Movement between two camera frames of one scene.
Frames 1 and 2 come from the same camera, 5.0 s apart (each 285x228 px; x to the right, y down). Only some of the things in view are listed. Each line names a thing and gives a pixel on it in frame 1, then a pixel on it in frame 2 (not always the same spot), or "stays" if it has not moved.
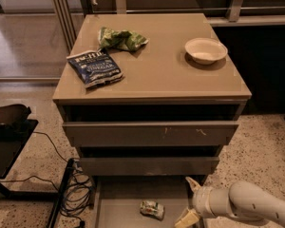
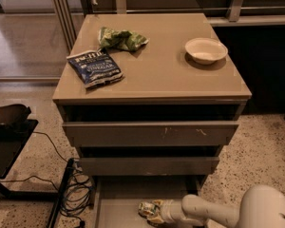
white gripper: (200, 199) to (168, 209)
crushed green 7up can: (152, 208) stays
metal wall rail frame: (222, 5) stays
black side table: (9, 129) stays
